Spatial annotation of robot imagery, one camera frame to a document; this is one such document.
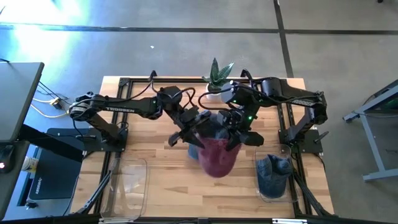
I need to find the black floor mat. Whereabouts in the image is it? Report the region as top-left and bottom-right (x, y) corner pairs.
(27, 127), (84, 200)

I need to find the white cup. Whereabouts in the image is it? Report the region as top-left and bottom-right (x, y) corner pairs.
(21, 156), (40, 174)

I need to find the white plant pot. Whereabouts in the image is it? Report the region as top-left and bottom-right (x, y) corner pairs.
(205, 83), (223, 102)

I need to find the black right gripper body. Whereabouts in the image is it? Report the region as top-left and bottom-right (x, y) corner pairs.
(217, 107), (254, 138)

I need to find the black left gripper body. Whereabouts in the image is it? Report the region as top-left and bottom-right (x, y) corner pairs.
(180, 107), (215, 138)

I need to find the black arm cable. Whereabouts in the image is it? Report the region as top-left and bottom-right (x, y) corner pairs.
(197, 86), (237, 111)
(73, 70), (197, 138)

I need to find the black aluminium table frame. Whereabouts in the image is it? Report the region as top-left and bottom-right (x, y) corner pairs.
(74, 70), (335, 224)

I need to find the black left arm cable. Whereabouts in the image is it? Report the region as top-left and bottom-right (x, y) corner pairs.
(73, 70), (197, 138)

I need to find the black computer mouse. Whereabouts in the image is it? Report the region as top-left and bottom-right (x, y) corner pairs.
(0, 144), (15, 174)

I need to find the green snake plant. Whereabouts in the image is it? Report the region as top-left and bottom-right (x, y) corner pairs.
(201, 57), (235, 93)

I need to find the yellow floor cable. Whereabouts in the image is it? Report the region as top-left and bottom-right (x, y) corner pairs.
(30, 104), (71, 119)

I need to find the yellow cable connector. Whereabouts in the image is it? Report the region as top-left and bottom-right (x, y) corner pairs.
(49, 97), (63, 110)

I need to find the clear plastic bin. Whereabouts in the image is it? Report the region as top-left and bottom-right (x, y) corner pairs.
(254, 143), (300, 203)
(99, 157), (150, 220)

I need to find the grey metal table frame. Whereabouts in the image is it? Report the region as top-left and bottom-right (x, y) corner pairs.
(343, 79), (398, 183)

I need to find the grey desk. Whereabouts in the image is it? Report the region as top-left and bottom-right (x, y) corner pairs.
(0, 61), (45, 144)

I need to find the maroon baseball cap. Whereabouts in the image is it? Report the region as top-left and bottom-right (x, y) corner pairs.
(197, 136), (243, 179)

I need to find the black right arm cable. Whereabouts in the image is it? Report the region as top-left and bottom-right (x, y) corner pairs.
(197, 86), (237, 111)

